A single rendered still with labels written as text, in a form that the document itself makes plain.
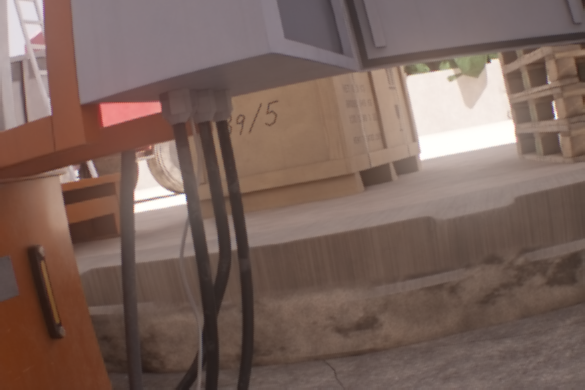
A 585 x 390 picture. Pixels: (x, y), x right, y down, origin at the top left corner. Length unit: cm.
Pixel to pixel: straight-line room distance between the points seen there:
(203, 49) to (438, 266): 158
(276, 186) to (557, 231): 203
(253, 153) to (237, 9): 329
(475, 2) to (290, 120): 285
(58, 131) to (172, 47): 15
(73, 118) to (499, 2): 63
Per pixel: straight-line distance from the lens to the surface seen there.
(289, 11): 118
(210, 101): 100
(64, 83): 86
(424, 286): 228
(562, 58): 298
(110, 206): 402
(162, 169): 1079
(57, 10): 87
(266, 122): 403
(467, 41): 118
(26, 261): 125
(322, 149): 393
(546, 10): 121
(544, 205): 227
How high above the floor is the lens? 56
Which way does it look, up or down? 1 degrees down
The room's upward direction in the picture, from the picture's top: 11 degrees counter-clockwise
